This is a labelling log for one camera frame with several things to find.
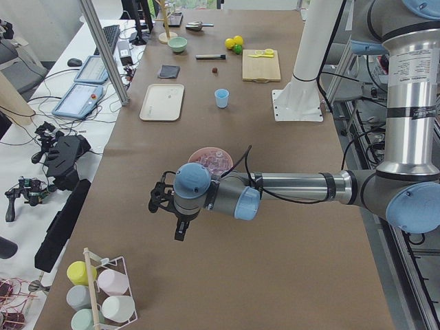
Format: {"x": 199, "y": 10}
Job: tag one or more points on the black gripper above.
{"x": 182, "y": 217}

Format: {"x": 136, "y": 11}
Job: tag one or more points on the light blue plastic cup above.
{"x": 221, "y": 98}

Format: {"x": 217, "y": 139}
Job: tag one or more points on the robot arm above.
{"x": 404, "y": 188}

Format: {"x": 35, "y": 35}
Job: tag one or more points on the pink bowl of ice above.
{"x": 215, "y": 159}

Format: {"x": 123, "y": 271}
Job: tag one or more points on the pink plastic cup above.
{"x": 113, "y": 283}

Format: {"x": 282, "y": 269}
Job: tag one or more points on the white plastic cup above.
{"x": 118, "y": 308}

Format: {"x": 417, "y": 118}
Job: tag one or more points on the yellow plastic cup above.
{"x": 77, "y": 273}

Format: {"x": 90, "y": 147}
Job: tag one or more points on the grey plastic cup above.
{"x": 78, "y": 297}

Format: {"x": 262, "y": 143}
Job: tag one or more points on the mint plastic cup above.
{"x": 83, "y": 320}

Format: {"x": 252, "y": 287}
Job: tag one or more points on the wooden cup tree stand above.
{"x": 167, "y": 35}

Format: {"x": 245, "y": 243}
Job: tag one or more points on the steel ice scoop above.
{"x": 197, "y": 26}

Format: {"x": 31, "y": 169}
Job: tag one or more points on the cream rabbit tray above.
{"x": 162, "y": 102}

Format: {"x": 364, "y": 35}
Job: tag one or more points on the grey folded cloth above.
{"x": 168, "y": 71}

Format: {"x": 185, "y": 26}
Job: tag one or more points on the blue teach pendant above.
{"x": 93, "y": 71}
{"x": 79, "y": 101}

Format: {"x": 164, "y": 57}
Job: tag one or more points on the steel muddler with black tip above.
{"x": 210, "y": 57}

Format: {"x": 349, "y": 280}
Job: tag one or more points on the bamboo cutting board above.
{"x": 261, "y": 70}

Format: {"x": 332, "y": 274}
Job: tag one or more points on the mint green bowl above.
{"x": 178, "y": 44}

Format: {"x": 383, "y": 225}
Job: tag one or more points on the green lime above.
{"x": 237, "y": 49}

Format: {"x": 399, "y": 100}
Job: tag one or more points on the yellow lemon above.
{"x": 229, "y": 43}
{"x": 238, "y": 40}

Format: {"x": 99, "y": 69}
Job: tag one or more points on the yellow plastic knife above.
{"x": 253, "y": 55}

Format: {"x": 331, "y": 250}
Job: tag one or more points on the black computer mouse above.
{"x": 74, "y": 62}

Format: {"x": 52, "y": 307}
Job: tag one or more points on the black keyboard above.
{"x": 111, "y": 33}

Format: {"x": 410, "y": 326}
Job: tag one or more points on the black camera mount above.
{"x": 162, "y": 195}

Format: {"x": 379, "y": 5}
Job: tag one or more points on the white wire cup rack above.
{"x": 99, "y": 264}

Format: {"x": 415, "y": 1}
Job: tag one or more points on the wooden rack handle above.
{"x": 97, "y": 324}

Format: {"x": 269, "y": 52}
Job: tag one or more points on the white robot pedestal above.
{"x": 299, "y": 101}

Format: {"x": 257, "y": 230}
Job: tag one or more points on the aluminium frame post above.
{"x": 98, "y": 35}

